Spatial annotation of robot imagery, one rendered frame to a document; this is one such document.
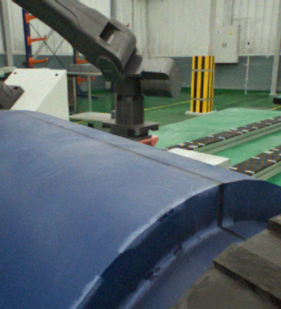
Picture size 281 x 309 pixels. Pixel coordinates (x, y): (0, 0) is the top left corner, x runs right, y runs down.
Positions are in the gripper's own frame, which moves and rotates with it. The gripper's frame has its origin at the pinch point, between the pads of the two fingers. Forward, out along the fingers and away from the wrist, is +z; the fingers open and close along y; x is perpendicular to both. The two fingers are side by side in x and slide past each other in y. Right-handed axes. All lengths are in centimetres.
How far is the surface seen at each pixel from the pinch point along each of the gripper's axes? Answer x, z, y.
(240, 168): 11.1, -0.8, 18.7
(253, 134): 54, 2, 2
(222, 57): 996, -19, -550
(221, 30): 996, -102, -560
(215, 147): 31.3, 1.7, 1.4
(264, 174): 18.0, 1.7, 20.5
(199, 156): -5.6, -7.0, 20.0
